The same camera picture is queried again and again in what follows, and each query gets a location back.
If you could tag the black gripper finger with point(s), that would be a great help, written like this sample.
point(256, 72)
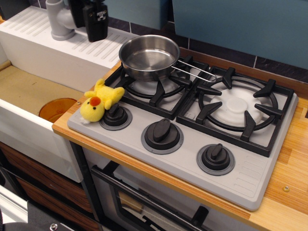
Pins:
point(76, 8)
point(96, 21)

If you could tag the yellow stuffed duck toy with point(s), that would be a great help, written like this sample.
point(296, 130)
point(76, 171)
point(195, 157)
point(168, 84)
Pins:
point(99, 100)

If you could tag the stainless steel pan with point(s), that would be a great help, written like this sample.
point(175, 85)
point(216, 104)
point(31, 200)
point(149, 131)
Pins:
point(154, 57)

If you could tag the grey toy faucet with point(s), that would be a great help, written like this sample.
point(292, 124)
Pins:
point(61, 20)

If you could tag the white toy sink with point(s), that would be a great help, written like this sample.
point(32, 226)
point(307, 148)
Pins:
point(37, 69)

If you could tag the black left stove knob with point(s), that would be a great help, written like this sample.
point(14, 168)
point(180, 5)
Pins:
point(117, 118)

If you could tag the black stove knob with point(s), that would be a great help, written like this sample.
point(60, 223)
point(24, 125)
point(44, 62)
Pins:
point(162, 137)
point(215, 160)
point(117, 118)

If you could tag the orange plastic bowl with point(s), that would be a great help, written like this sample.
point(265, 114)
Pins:
point(53, 110)

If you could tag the black left burner grate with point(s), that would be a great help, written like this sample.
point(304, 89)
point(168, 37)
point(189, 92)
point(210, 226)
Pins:
point(165, 97)

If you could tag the black burner grate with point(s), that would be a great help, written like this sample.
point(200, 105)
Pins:
point(165, 97)
point(241, 110)

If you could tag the black middle stove knob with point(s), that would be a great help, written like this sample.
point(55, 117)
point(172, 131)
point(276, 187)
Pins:
point(162, 137)

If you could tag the grey toy stove top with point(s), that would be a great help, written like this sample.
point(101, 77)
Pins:
point(245, 185)

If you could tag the black right burner grate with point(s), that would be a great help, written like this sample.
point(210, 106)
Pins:
point(241, 110)

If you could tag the wooden drawer front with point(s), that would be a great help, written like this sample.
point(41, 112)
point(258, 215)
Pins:
point(49, 190)

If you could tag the black right stove knob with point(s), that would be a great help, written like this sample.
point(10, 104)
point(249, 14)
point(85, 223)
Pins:
point(215, 160)

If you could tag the toy oven door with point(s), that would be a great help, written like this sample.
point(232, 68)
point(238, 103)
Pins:
point(136, 216)

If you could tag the teal right wall cabinet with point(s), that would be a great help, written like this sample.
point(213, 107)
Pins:
point(273, 29)

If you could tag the black oven door handle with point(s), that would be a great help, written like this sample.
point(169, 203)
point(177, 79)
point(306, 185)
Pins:
point(107, 175)

